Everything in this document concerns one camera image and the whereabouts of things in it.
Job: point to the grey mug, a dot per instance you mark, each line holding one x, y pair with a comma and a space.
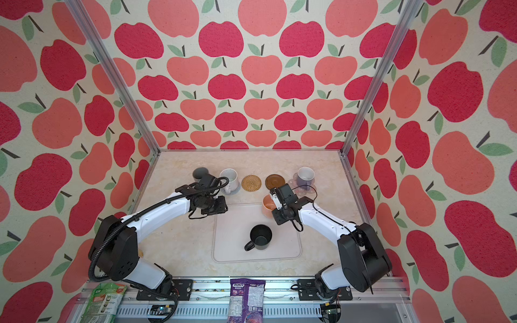
199, 173

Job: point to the aluminium corner frame post right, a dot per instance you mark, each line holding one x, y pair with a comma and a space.
387, 61

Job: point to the round grey felt coaster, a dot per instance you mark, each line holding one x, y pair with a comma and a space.
235, 191

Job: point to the translucent white tray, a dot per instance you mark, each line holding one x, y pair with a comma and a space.
232, 232

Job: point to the round woven rattan coaster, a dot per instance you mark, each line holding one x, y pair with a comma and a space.
251, 183

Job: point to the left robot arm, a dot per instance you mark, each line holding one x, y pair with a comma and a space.
114, 253

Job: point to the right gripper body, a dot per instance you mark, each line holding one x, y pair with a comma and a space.
279, 214

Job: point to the aluminium corner frame post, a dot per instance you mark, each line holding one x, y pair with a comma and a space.
87, 26
387, 61

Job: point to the purple snack bag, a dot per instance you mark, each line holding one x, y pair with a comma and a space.
246, 300

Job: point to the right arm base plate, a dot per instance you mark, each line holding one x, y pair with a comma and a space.
316, 290

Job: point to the round brown wooden coaster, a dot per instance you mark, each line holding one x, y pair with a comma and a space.
274, 181

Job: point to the peach orange mug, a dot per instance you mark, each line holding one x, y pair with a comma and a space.
268, 207

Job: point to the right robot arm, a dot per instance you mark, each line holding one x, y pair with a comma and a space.
363, 258

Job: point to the green snack bag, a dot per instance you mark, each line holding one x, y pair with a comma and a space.
103, 303

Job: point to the black mug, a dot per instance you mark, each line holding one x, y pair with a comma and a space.
260, 238

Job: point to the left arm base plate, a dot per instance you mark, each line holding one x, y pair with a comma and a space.
181, 287

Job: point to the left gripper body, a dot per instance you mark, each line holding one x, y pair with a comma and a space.
215, 205

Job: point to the white lilac handled mug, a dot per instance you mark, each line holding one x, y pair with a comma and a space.
305, 178

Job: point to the aluminium corner frame post left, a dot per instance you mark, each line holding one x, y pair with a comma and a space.
87, 26

